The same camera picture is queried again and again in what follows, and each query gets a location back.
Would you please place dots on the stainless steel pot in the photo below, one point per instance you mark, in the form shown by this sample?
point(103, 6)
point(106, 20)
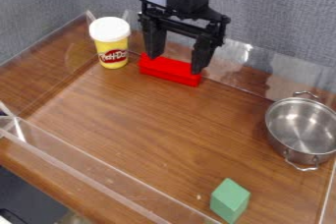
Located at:
point(302, 130)

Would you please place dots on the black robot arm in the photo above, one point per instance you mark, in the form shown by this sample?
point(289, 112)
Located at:
point(189, 6)

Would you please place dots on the red rectangular block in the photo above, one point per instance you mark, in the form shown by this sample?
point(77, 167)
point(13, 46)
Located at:
point(169, 69)

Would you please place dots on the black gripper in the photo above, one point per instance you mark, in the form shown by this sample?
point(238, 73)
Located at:
point(209, 23)

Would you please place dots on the yellow Play-Doh can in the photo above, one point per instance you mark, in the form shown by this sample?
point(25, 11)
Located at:
point(110, 32)

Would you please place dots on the clear acrylic barrier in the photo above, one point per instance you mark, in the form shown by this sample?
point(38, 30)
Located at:
point(131, 149)

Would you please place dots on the green foam cube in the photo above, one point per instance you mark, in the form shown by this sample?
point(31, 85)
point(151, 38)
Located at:
point(229, 200)

